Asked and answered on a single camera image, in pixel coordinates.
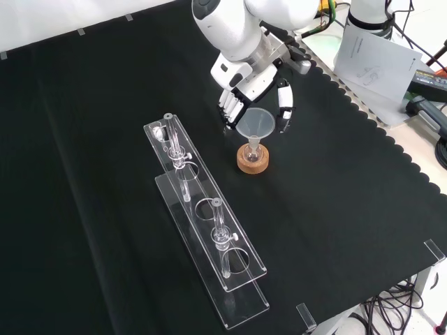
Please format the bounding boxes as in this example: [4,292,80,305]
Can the glass round-bottom flask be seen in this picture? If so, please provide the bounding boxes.
[243,137,263,163]

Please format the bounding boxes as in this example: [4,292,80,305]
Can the translucent plastic funnel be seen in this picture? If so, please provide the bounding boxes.
[235,107,276,151]

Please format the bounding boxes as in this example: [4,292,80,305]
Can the black and green device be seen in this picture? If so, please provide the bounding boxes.
[404,91,447,137]

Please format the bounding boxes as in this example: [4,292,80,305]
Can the clear acrylic cloth clamp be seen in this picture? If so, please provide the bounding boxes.
[295,302,318,332]
[423,238,447,267]

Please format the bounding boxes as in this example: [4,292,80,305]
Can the clear acrylic funnel stand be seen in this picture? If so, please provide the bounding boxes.
[143,112,271,331]

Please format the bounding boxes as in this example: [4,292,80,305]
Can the black power adapter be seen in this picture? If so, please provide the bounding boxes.
[407,67,447,103]

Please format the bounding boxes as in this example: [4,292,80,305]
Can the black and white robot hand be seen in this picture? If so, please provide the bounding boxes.
[210,52,297,135]

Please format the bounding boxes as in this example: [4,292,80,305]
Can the black thin cable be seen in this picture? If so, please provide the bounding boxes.
[383,0,447,73]

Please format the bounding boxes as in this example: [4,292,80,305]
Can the black table cloth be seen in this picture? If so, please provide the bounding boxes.
[0,0,447,335]

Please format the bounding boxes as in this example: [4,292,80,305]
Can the small glass weighing funnel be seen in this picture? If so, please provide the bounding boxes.
[152,124,169,142]

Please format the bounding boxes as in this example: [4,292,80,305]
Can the black floor cable bundle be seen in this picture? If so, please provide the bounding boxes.
[361,281,426,335]

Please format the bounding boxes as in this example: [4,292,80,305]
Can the orange and green cables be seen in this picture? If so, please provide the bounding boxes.
[299,0,347,40]

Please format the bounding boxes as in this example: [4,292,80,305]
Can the round cork ring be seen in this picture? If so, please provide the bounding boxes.
[236,143,271,174]

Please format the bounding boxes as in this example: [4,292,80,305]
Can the pale grey board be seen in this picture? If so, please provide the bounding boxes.
[300,20,420,128]

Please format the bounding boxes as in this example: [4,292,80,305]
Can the white paper booklet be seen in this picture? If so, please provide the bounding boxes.
[332,22,424,104]

